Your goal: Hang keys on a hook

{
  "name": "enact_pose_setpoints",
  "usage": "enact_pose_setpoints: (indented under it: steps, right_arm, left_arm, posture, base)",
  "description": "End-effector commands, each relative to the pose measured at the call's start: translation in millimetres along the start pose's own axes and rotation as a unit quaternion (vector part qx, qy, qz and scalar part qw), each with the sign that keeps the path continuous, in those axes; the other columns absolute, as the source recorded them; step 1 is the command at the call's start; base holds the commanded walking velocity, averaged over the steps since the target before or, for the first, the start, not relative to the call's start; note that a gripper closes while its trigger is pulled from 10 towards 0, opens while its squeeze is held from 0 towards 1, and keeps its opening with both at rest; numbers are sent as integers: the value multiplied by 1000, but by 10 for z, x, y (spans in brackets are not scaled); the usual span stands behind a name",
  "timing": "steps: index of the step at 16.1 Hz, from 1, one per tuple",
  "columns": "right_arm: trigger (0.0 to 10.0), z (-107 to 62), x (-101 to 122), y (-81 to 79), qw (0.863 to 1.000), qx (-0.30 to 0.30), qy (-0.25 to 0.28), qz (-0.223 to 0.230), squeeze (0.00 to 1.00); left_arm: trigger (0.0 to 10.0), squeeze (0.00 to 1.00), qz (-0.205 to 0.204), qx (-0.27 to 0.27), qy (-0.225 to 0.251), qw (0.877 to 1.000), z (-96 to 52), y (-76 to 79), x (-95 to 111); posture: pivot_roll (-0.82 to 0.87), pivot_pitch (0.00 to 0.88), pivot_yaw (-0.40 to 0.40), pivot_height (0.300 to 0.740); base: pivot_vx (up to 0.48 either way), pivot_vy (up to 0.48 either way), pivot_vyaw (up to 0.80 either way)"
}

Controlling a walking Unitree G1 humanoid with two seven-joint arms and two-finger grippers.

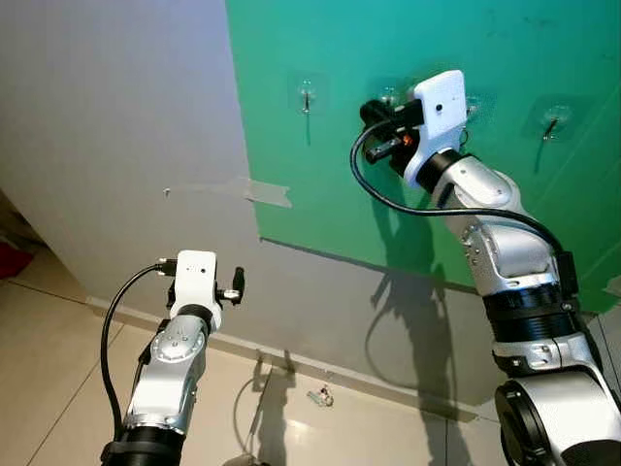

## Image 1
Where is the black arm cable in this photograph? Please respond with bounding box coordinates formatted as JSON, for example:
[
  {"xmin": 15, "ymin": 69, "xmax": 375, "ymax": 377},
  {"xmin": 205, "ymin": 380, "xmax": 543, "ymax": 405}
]
[
  {"xmin": 100, "ymin": 258, "xmax": 179, "ymax": 438},
  {"xmin": 349, "ymin": 97, "xmax": 583, "ymax": 312}
]

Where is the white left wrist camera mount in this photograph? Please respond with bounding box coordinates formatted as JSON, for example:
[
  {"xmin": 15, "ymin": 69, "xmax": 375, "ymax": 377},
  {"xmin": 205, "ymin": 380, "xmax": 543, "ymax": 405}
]
[{"xmin": 172, "ymin": 250, "xmax": 220, "ymax": 333}]

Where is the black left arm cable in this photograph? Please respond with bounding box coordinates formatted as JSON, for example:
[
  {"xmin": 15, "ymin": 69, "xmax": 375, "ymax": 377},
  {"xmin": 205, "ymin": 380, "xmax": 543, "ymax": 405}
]
[{"xmin": 100, "ymin": 258, "xmax": 179, "ymax": 438}]

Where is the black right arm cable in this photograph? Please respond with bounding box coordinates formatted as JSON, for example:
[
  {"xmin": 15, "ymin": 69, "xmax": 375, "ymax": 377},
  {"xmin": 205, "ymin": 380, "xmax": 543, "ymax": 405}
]
[{"xmin": 349, "ymin": 97, "xmax": 583, "ymax": 312}]

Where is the red object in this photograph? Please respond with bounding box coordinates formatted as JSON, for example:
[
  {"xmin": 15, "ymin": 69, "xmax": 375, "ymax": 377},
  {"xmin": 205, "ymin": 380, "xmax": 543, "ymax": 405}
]
[{"xmin": 0, "ymin": 241, "xmax": 35, "ymax": 283}]

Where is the green wall sheet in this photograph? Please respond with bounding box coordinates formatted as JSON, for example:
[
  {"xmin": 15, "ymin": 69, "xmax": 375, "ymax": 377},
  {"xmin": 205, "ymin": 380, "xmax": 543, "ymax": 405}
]
[{"xmin": 225, "ymin": 0, "xmax": 621, "ymax": 314}]

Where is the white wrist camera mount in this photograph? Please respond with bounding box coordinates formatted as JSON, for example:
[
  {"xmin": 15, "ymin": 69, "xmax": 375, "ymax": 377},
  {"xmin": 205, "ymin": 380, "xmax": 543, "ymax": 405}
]
[
  {"xmin": 403, "ymin": 70, "xmax": 467, "ymax": 192},
  {"xmin": 172, "ymin": 250, "xmax": 220, "ymax": 333}
]

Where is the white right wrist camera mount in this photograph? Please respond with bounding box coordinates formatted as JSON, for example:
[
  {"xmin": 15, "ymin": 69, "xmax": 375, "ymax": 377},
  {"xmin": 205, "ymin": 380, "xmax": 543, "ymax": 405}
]
[{"xmin": 403, "ymin": 70, "xmax": 467, "ymax": 192}]

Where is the bunch of metal keys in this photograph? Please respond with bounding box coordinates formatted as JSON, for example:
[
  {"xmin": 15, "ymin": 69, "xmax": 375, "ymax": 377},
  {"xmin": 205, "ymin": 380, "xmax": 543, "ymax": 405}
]
[{"xmin": 308, "ymin": 385, "xmax": 335, "ymax": 408}]

